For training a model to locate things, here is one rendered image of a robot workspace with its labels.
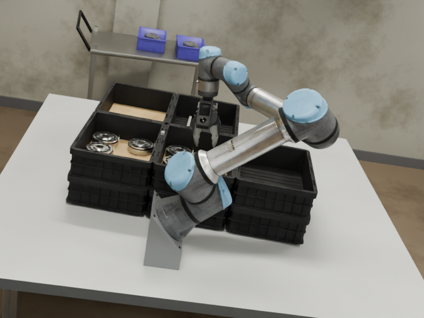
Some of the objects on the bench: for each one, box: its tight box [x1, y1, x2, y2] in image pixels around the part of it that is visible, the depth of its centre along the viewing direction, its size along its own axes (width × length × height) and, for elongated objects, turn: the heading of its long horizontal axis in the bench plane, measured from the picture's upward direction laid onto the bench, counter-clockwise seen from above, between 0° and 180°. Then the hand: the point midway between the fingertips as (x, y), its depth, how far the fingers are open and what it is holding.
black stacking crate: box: [225, 192, 310, 245], centre depth 257 cm, size 40×30×12 cm
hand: (205, 144), depth 236 cm, fingers open, 5 cm apart
